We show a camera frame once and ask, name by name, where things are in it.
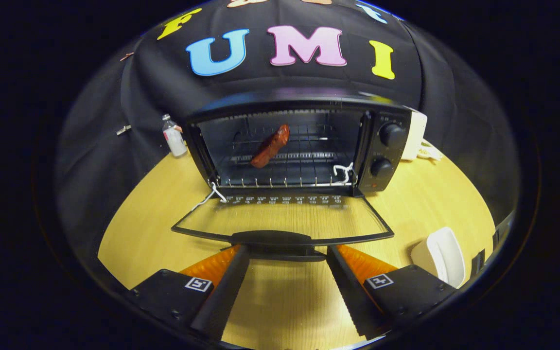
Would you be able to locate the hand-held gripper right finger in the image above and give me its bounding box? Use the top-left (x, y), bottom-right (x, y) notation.
top-left (326, 245), bottom-right (457, 341)

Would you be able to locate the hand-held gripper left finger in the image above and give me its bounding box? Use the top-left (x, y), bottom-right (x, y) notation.
top-left (127, 245), bottom-right (251, 343)

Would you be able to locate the red sausage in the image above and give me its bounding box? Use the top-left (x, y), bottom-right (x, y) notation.
top-left (250, 124), bottom-right (291, 169)

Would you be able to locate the black toaster oven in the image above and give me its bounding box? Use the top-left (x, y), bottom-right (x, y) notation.
top-left (171, 87), bottom-right (413, 263)

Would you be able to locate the white toaster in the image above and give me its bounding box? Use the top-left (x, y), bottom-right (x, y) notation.
top-left (401, 108), bottom-right (429, 162)

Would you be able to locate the small white rectangular plate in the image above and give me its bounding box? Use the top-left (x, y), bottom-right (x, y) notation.
top-left (410, 227), bottom-right (466, 288)

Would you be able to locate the small clear bottle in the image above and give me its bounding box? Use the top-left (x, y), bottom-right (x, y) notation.
top-left (162, 114), bottom-right (188, 158)

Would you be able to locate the white power cable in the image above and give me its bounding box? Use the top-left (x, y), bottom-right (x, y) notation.
top-left (416, 139), bottom-right (443, 162)

